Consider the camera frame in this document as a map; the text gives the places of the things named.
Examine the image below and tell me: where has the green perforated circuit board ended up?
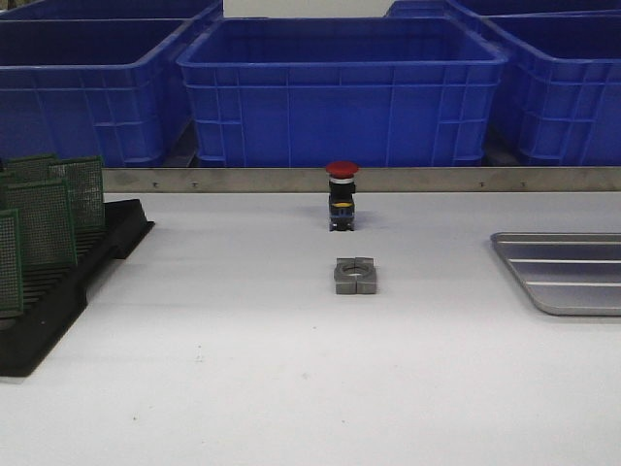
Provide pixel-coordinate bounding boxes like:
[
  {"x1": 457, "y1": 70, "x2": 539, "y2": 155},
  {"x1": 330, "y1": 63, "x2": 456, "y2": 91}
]
[
  {"x1": 48, "y1": 156, "x2": 106, "y2": 232},
  {"x1": 1, "y1": 209, "x2": 23, "y2": 318},
  {"x1": 3, "y1": 179, "x2": 77, "y2": 270},
  {"x1": 0, "y1": 170, "x2": 16, "y2": 211},
  {"x1": 6, "y1": 153, "x2": 58, "y2": 183}
]

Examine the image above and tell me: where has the silver metal tray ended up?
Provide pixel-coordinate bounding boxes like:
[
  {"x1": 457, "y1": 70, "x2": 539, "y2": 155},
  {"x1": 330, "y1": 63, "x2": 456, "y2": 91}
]
[{"x1": 490, "y1": 232, "x2": 620, "y2": 317}]

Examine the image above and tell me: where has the black slotted board rack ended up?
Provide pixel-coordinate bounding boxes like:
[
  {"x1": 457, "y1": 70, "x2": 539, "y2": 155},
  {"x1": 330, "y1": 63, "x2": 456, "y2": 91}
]
[{"x1": 1, "y1": 199, "x2": 154, "y2": 378}]

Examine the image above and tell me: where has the red emergency stop button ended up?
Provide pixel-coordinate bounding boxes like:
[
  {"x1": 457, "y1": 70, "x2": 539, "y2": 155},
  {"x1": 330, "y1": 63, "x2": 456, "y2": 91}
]
[{"x1": 325, "y1": 161, "x2": 359, "y2": 231}]

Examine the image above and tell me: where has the grey metal clamp block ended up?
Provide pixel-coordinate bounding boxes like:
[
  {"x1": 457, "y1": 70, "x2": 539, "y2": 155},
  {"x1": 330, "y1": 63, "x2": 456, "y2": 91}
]
[{"x1": 334, "y1": 257, "x2": 377, "y2": 295}]

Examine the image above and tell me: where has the blue plastic crate centre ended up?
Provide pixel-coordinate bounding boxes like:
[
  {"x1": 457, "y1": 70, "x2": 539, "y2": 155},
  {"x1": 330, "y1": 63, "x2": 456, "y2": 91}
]
[{"x1": 178, "y1": 17, "x2": 506, "y2": 168}]

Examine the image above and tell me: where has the blue plastic crate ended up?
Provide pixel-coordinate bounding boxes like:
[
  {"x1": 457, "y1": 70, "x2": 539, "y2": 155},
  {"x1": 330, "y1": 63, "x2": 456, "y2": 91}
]
[
  {"x1": 481, "y1": 15, "x2": 620, "y2": 166},
  {"x1": 178, "y1": 17, "x2": 506, "y2": 168},
  {"x1": 1, "y1": 19, "x2": 194, "y2": 167}
]

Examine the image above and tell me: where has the blue crate back right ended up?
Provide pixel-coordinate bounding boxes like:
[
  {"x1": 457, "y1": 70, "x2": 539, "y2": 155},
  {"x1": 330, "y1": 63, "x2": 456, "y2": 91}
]
[{"x1": 384, "y1": 0, "x2": 620, "y2": 17}]

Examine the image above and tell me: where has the blue plastic crate left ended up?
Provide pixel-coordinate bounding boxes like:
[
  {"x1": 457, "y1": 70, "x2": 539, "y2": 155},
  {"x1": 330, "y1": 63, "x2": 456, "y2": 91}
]
[{"x1": 1, "y1": 19, "x2": 194, "y2": 167}]

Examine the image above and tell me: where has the blue plastic crate right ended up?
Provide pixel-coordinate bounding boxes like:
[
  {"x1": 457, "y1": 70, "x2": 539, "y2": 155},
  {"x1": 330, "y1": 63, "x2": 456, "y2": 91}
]
[{"x1": 481, "y1": 15, "x2": 620, "y2": 166}]

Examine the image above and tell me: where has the blue crate back left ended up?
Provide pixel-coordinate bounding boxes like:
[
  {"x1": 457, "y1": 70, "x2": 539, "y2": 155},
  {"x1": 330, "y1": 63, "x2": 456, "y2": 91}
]
[{"x1": 1, "y1": 0, "x2": 223, "y2": 20}]

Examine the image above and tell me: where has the metal table edge rail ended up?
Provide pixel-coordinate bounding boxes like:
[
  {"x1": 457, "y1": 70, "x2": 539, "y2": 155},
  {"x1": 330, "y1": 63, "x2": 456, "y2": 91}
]
[{"x1": 103, "y1": 167, "x2": 620, "y2": 193}]

